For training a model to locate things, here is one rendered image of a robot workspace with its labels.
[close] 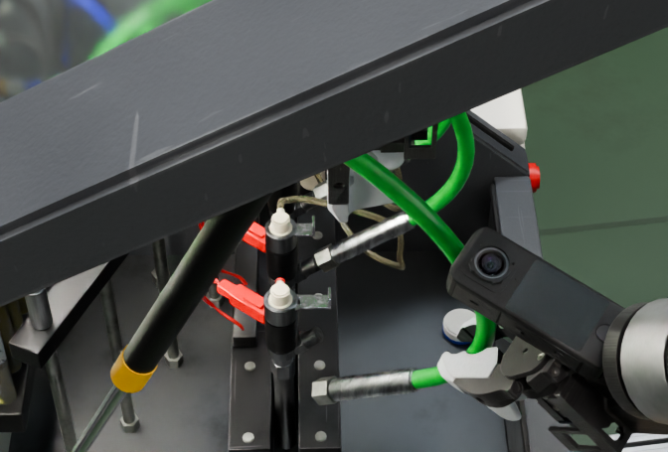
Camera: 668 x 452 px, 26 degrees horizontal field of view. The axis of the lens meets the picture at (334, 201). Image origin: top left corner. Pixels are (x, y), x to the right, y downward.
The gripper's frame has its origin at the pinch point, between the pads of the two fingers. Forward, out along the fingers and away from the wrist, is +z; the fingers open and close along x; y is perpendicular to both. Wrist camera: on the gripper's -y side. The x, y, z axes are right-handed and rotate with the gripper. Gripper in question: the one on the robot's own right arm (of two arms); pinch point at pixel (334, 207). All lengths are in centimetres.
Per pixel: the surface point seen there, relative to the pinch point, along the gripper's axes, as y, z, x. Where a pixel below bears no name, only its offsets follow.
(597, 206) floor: 54, 124, 114
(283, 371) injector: -4.4, 19.9, -0.8
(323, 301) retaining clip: -0.9, 11.5, 0.1
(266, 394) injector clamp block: -6.1, 25.8, 0.9
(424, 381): 6.3, 4.6, -13.4
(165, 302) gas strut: -8.6, -28.6, -32.6
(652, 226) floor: 63, 124, 109
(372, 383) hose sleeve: 2.6, 7.0, -11.7
